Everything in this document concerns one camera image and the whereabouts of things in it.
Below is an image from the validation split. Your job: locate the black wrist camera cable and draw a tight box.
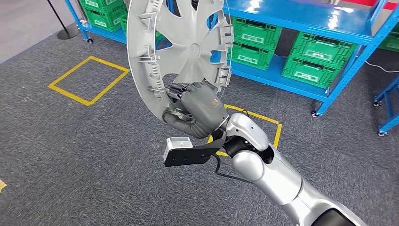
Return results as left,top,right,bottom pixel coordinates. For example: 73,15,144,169
213,153,259,185

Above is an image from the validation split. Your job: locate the black stanchion with round base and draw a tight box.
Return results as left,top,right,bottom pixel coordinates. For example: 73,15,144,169
46,0,79,40

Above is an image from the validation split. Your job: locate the white floor cable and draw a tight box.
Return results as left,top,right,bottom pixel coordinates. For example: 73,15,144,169
365,60,399,74

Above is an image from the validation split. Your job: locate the silver plastic hubcap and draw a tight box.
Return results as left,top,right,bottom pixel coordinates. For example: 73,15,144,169
126,0,234,123

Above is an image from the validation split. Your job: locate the wrist camera with black bracket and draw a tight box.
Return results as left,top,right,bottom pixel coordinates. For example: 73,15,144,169
162,128,228,168

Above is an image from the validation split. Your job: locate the blue metal shelf rack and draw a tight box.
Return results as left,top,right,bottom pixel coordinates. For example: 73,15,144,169
373,74,399,137
64,0,128,44
223,0,399,118

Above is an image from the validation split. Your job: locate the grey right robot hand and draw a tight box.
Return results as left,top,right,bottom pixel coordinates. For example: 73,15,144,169
162,81,230,132

